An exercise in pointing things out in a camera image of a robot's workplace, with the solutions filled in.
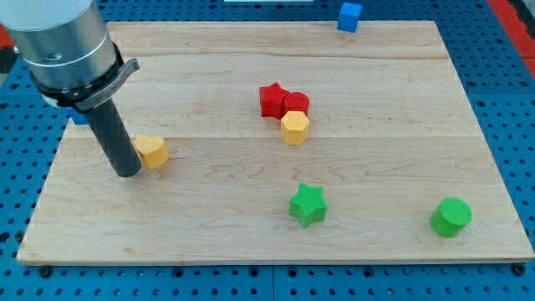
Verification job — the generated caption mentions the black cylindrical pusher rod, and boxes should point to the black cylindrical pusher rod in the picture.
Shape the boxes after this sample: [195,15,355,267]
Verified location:
[84,99,141,177]

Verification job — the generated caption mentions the yellow heart block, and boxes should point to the yellow heart block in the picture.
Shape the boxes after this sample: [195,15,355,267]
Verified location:
[134,135,169,170]

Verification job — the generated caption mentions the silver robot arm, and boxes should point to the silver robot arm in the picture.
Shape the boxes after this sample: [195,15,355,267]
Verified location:
[1,0,141,177]

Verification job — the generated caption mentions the yellow hexagon block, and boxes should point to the yellow hexagon block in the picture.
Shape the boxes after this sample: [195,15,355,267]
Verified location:
[281,110,310,145]

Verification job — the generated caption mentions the red star block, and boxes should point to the red star block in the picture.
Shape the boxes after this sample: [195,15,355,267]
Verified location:
[259,82,288,120]

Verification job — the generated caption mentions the wooden board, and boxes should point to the wooden board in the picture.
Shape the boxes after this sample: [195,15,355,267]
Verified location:
[17,21,534,266]

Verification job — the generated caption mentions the red cylinder block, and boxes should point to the red cylinder block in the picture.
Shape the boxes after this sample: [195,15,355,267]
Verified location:
[282,92,310,115]

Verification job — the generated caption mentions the green star block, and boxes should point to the green star block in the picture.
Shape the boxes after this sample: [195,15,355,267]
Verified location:
[288,182,329,228]

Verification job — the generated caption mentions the blue cube block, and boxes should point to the blue cube block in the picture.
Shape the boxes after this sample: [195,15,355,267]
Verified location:
[337,3,363,33]

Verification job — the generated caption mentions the green cylinder block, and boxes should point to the green cylinder block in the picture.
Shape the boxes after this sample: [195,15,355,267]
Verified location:
[429,197,472,238]

